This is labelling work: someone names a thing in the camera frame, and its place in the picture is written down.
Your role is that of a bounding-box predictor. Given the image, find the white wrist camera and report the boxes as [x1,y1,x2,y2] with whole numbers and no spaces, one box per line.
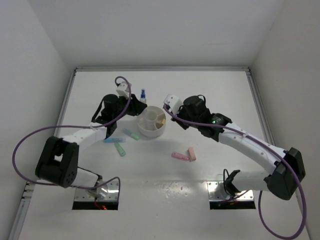
[163,94,183,114]
[116,82,130,98]

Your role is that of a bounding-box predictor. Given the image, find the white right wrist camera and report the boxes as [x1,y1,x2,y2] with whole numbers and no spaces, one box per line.
[163,94,183,114]

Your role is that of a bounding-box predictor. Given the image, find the translucent green stapler case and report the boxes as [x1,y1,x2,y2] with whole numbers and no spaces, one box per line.
[114,142,126,157]

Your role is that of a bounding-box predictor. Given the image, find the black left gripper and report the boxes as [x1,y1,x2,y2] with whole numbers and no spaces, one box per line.
[112,92,147,121]

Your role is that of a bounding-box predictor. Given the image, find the green highlighter pen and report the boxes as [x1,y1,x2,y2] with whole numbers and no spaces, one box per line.
[122,128,140,141]

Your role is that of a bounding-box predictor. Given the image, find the light blue eraser case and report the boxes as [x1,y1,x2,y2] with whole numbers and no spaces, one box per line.
[103,137,126,143]

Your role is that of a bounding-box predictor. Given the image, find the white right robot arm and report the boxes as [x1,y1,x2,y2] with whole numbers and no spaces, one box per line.
[164,95,306,201]

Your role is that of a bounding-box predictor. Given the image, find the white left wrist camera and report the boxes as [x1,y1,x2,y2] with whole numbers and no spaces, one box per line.
[116,82,130,98]

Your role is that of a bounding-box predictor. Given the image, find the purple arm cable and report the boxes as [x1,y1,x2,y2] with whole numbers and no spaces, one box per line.
[162,103,307,239]
[11,76,132,195]

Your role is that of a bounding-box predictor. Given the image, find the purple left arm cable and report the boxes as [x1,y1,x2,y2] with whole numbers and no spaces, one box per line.
[11,76,132,195]

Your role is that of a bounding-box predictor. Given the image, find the pink highlighter pen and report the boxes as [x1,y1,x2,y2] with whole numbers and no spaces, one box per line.
[171,151,190,162]

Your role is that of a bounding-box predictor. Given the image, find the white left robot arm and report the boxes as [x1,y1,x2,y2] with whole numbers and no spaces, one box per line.
[35,94,147,189]

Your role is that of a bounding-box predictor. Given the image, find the white round divided organizer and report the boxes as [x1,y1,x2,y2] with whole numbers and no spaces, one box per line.
[136,106,167,138]

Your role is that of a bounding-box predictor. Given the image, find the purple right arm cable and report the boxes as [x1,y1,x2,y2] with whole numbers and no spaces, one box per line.
[162,103,307,239]

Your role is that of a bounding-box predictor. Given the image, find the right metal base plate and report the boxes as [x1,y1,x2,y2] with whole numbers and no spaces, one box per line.
[206,181,254,203]

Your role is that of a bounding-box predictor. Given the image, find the pink eraser block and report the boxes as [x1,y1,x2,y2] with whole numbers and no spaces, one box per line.
[187,147,197,162]

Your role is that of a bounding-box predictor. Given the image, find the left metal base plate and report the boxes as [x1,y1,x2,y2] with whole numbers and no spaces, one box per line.
[74,179,119,202]

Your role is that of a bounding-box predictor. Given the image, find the metal base plate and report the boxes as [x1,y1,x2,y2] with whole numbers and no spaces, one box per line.
[206,181,254,203]
[74,179,119,202]

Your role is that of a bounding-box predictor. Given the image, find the aluminium table frame rail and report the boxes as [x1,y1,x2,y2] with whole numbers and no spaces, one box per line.
[19,67,274,240]

